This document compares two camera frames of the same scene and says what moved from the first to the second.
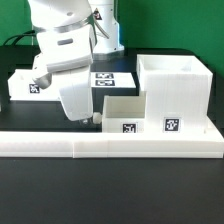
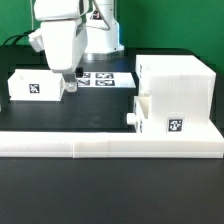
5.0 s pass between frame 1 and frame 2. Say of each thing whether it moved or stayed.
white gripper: moved
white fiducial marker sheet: stayed
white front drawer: moved
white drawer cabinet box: stayed
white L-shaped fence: stayed
